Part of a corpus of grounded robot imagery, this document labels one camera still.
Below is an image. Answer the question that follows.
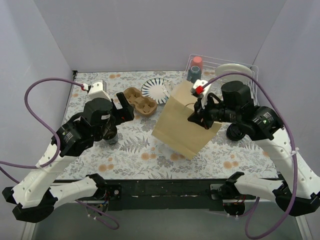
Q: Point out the pink cup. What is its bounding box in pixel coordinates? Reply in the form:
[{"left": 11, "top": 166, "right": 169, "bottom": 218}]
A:
[{"left": 191, "top": 56, "right": 203, "bottom": 71}]

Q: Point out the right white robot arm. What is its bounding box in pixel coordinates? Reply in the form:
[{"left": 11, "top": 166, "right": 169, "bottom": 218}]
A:
[{"left": 188, "top": 80, "right": 320, "bottom": 217}]

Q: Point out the cream white plate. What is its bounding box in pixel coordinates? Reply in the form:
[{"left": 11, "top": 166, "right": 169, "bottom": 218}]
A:
[{"left": 215, "top": 63, "right": 253, "bottom": 84}]

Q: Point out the dark teal cup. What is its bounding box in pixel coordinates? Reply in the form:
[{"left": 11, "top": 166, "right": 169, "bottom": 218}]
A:
[{"left": 187, "top": 65, "right": 202, "bottom": 84}]

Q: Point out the brown paper bag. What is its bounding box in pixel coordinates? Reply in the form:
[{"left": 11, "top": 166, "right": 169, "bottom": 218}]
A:
[{"left": 152, "top": 80, "right": 222, "bottom": 159}]

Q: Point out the brown cardboard cup carrier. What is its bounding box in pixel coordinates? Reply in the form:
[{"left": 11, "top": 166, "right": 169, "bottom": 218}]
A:
[{"left": 123, "top": 87, "right": 158, "bottom": 117}]

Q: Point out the stack of black lids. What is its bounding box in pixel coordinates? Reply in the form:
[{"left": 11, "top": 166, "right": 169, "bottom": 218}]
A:
[{"left": 226, "top": 123, "right": 246, "bottom": 142}]

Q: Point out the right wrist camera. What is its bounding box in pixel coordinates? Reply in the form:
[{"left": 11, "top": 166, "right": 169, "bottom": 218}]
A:
[{"left": 190, "top": 79, "right": 211, "bottom": 109}]

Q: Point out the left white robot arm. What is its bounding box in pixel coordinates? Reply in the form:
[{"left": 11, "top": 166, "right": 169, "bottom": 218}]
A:
[{"left": 2, "top": 92, "right": 134, "bottom": 223}]

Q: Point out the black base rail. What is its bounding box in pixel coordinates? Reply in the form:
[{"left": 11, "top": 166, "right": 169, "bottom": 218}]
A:
[{"left": 105, "top": 178, "right": 226, "bottom": 211}]

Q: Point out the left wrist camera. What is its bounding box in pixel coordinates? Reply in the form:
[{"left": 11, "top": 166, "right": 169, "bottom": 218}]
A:
[{"left": 81, "top": 80, "right": 111, "bottom": 101}]

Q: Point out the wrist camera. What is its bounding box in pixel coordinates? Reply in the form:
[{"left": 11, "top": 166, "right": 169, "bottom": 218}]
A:
[
  {"left": 81, "top": 80, "right": 111, "bottom": 101},
  {"left": 190, "top": 79, "right": 211, "bottom": 109}
]

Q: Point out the blue striped plate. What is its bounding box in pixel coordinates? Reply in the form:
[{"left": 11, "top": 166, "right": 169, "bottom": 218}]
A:
[{"left": 140, "top": 78, "right": 169, "bottom": 105}]

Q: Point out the white wire dish rack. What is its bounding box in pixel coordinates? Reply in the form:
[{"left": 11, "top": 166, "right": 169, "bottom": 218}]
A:
[{"left": 183, "top": 54, "right": 259, "bottom": 105}]

